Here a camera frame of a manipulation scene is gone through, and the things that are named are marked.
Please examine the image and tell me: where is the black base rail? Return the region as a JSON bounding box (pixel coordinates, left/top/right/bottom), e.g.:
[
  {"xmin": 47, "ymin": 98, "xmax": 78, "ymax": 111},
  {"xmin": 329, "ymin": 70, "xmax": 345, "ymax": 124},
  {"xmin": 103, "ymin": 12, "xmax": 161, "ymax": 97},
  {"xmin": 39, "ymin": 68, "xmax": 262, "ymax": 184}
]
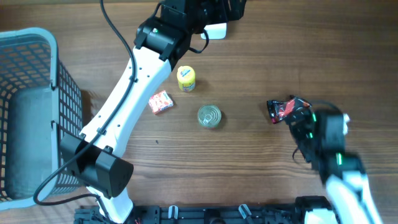
[{"xmin": 73, "ymin": 195, "xmax": 336, "ymax": 224}]

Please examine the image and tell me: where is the grey plastic basket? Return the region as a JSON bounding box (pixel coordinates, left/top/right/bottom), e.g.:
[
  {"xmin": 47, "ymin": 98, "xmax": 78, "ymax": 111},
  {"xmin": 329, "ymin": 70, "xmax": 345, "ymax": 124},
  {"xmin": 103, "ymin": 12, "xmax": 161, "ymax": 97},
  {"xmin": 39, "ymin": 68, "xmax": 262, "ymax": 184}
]
[{"xmin": 1, "ymin": 27, "xmax": 83, "ymax": 210}]

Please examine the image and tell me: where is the red white small carton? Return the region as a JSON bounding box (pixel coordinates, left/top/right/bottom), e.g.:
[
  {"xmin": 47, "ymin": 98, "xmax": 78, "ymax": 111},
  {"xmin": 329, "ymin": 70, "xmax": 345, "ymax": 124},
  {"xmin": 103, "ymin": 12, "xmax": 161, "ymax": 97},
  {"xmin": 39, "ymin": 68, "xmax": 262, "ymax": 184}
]
[{"xmin": 148, "ymin": 90, "xmax": 174, "ymax": 114}]

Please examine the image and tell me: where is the white barcode scanner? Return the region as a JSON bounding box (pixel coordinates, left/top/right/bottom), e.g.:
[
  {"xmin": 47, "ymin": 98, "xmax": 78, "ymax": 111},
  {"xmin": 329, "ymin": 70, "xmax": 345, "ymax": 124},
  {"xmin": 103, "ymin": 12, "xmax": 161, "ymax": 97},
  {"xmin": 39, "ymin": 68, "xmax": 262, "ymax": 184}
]
[{"xmin": 205, "ymin": 23, "xmax": 227, "ymax": 40}]

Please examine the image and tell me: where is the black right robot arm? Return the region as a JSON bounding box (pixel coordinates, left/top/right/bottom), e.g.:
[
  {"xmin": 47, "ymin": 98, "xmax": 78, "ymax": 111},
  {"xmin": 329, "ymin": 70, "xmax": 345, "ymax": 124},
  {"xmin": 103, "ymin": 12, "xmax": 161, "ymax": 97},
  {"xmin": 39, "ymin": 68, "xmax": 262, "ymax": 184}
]
[{"xmin": 285, "ymin": 108, "xmax": 383, "ymax": 223}]

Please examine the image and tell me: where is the yellow small bottle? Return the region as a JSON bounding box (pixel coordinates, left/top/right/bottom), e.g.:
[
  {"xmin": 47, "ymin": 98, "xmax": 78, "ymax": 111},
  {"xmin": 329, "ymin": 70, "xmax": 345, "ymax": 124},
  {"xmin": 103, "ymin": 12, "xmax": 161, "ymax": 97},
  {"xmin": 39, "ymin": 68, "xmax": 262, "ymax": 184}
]
[{"xmin": 177, "ymin": 66, "xmax": 196, "ymax": 92}]

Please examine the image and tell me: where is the round tin can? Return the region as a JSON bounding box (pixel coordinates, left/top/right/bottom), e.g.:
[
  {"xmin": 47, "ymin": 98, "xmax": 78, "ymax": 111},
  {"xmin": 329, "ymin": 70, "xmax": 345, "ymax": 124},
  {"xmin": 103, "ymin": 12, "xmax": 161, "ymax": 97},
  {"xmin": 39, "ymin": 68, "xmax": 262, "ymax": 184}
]
[{"xmin": 197, "ymin": 105, "xmax": 221, "ymax": 129}]

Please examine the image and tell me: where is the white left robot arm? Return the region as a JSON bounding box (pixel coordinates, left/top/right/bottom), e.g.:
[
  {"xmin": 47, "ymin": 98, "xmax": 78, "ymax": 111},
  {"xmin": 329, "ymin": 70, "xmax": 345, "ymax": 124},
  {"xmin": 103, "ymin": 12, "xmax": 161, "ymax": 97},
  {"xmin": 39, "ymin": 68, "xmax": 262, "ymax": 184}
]
[{"xmin": 60, "ymin": 0, "xmax": 245, "ymax": 223}]

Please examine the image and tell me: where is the black red snack packet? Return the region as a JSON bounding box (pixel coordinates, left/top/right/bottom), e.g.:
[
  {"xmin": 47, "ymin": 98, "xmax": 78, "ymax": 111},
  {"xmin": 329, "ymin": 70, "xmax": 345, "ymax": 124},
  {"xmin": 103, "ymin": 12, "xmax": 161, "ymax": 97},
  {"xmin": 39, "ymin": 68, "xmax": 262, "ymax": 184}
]
[{"xmin": 267, "ymin": 95, "xmax": 312, "ymax": 124}]

